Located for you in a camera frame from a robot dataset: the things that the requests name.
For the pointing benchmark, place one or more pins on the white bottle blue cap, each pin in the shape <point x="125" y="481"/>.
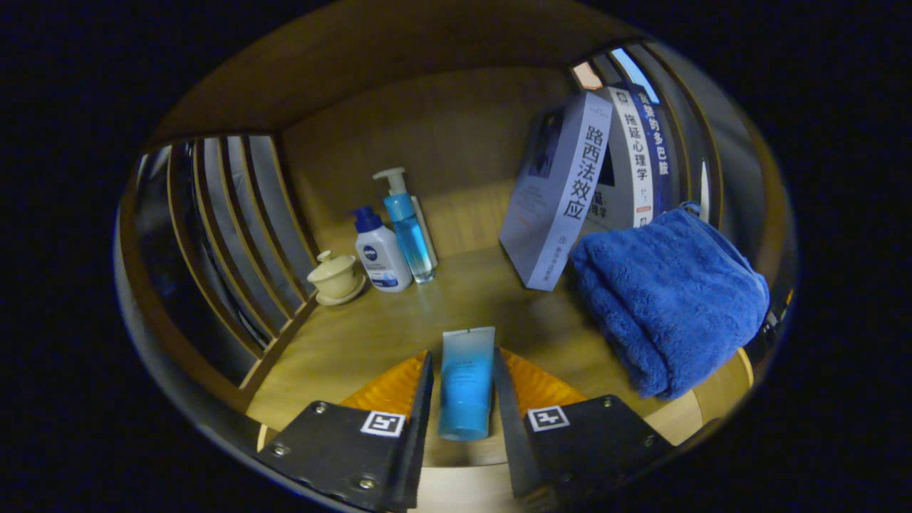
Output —
<point x="382" y="260"/>

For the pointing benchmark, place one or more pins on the cream lidded teacup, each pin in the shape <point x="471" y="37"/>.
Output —
<point x="335" y="278"/>

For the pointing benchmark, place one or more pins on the pale grey book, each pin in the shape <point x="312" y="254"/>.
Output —
<point x="563" y="199"/>

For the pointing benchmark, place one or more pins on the white spine book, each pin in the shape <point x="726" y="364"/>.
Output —
<point x="636" y="157"/>

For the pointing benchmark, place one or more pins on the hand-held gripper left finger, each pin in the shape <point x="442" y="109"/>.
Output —
<point x="420" y="456"/>

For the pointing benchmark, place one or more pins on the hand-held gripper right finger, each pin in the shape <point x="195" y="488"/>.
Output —
<point x="516" y="456"/>

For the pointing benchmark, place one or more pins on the wooden countertop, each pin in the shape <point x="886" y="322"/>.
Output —
<point x="427" y="313"/>

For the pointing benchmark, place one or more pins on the dark blue book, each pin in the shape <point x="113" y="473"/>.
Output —
<point x="659" y="142"/>

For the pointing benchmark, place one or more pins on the wooden cabinet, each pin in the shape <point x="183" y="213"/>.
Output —
<point x="427" y="43"/>

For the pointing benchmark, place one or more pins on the blue fluffy towel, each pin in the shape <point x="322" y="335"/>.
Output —
<point x="670" y="299"/>

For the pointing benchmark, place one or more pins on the light blue tube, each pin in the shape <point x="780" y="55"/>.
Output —
<point x="467" y="385"/>

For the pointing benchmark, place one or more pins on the blue pump bottle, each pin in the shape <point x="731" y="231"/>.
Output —
<point x="413" y="242"/>

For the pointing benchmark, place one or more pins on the pale slim tube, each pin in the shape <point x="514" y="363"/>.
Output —
<point x="428" y="235"/>

